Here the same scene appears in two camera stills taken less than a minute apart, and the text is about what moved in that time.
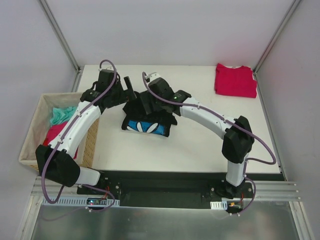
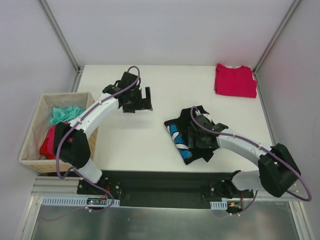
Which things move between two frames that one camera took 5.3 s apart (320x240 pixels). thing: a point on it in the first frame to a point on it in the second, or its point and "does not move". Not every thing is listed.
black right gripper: [146, 104] to [196, 139]
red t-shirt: [235, 81] does not move
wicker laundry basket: [40, 123] does not move
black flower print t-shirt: [134, 118] to [178, 129]
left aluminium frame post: [78, 69] does not move
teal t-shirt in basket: [61, 115] does not move
